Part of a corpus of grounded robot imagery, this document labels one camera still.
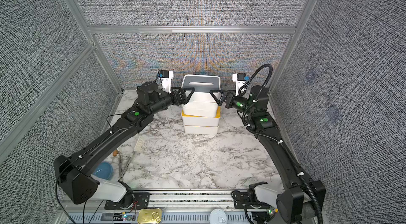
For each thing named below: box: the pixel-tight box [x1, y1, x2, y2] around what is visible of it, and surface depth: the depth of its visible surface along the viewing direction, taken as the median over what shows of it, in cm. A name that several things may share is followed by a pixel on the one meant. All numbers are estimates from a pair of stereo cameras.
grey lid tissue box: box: [181, 74, 221, 98], surface depth 76 cm
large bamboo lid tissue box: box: [183, 124, 220, 135], surface depth 94 cm
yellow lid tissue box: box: [181, 105, 221, 127], surface depth 86 cm
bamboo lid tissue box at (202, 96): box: [187, 91, 218, 104], surface depth 71 cm
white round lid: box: [208, 208, 228, 224], surface depth 66 cm
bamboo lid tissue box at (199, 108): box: [182, 100, 218, 118], surface depth 79 cm
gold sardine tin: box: [137, 208, 163, 224], surface depth 68 cm
